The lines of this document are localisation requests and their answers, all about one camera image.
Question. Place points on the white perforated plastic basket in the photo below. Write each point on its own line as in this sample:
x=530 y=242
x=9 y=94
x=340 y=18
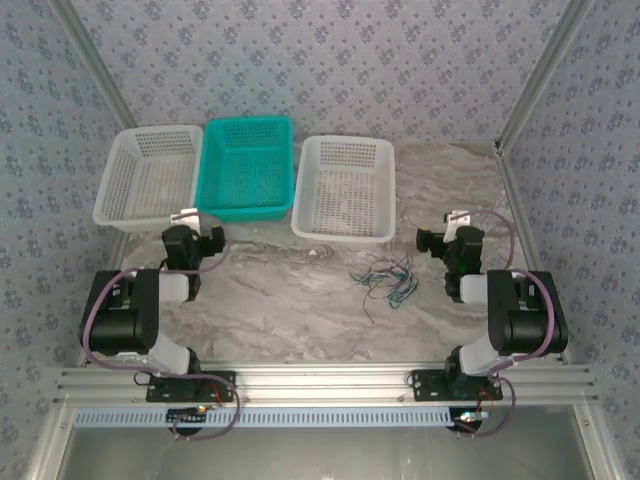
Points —
x=345 y=155
x=150 y=145

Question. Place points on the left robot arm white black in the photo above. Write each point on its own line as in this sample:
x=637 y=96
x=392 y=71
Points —
x=125 y=325

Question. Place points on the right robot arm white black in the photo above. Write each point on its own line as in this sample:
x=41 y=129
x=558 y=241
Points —
x=525 y=320

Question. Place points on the teal perforated plastic basket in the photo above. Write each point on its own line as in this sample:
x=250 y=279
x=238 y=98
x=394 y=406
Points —
x=260 y=200

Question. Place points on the small black controller board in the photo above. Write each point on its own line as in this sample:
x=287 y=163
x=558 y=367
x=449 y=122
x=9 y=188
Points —
x=187 y=415
x=470 y=416

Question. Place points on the grey metal panel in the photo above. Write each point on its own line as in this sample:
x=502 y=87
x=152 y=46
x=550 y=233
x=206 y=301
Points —
x=325 y=455

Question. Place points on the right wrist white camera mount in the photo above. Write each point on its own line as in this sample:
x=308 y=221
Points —
x=457 y=217

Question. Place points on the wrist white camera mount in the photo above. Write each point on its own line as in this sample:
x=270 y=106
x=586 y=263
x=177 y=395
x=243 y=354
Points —
x=185 y=216
x=457 y=217

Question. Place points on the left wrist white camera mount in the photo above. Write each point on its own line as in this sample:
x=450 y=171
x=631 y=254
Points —
x=185 y=216

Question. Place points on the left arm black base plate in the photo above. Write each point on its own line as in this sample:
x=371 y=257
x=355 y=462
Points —
x=222 y=378

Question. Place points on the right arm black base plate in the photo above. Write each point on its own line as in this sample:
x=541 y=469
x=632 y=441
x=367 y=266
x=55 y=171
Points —
x=425 y=386

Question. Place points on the aluminium mounting rail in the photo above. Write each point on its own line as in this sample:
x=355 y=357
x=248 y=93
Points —
x=325 y=382

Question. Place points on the aluminium frame post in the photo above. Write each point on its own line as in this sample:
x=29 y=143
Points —
x=95 y=65
x=545 y=70

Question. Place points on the aluminium lower frame bar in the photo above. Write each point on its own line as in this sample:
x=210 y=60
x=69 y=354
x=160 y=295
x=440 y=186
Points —
x=47 y=445
x=597 y=445

